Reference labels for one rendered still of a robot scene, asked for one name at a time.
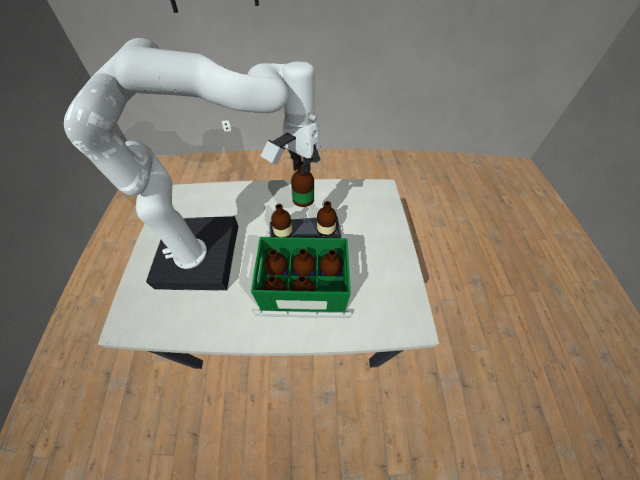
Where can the green crate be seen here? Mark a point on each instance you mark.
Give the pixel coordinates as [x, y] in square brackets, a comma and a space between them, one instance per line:
[320, 300]

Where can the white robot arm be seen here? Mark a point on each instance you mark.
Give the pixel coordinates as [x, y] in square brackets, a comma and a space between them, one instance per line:
[98, 105]

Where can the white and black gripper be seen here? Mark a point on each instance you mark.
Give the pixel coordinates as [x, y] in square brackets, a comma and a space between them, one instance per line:
[304, 144]

